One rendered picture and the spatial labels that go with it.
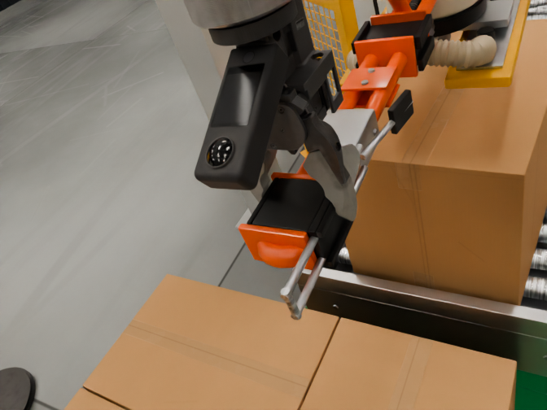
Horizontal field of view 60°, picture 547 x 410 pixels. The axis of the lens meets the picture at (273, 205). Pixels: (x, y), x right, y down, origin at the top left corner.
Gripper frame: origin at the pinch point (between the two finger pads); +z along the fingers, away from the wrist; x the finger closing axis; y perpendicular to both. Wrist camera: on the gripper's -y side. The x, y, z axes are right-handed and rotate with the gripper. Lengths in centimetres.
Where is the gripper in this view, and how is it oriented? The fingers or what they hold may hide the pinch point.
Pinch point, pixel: (303, 212)
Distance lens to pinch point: 47.6
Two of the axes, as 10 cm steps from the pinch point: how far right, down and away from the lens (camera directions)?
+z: 2.9, 7.3, 6.1
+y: 4.5, -6.7, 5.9
